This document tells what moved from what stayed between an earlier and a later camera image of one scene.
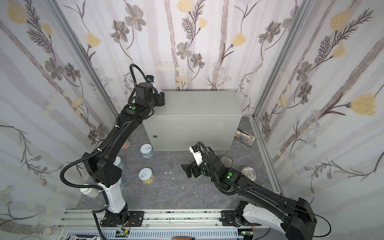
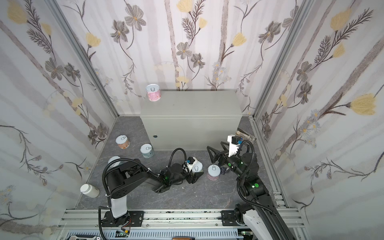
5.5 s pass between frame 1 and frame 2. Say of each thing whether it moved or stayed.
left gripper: moved
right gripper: moved
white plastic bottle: stayed
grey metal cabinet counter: stayed
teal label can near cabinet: stayed
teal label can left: stayed
